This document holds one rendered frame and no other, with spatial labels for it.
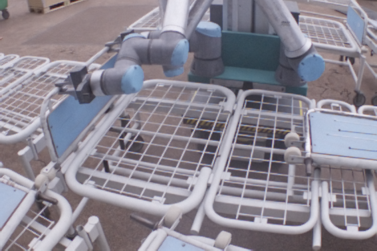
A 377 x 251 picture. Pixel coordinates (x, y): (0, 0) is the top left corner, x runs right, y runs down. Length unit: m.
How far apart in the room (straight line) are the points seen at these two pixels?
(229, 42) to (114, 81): 0.97
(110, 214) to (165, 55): 0.97
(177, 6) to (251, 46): 0.79
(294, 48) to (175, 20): 0.62
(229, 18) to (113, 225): 1.27
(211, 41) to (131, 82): 0.79
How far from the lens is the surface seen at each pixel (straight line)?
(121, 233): 1.68
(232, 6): 1.88
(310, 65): 1.56
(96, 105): 1.53
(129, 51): 1.12
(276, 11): 1.45
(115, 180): 1.28
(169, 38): 1.12
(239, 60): 1.93
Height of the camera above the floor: 1.30
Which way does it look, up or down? 32 degrees down
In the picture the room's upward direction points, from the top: 1 degrees counter-clockwise
